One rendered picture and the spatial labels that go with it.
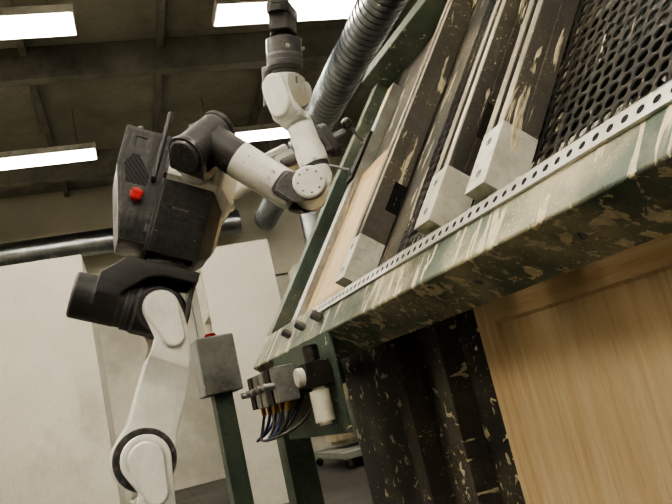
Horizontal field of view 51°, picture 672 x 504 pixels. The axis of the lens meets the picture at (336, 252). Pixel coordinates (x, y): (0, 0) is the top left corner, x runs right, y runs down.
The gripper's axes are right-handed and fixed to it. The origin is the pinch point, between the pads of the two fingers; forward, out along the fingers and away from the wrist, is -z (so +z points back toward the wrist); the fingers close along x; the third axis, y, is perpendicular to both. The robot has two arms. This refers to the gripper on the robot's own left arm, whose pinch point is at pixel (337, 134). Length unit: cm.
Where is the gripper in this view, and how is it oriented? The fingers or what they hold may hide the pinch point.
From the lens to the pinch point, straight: 247.3
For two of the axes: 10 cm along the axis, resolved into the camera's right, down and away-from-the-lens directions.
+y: 3.4, -2.7, -9.0
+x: 5.5, 8.4, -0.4
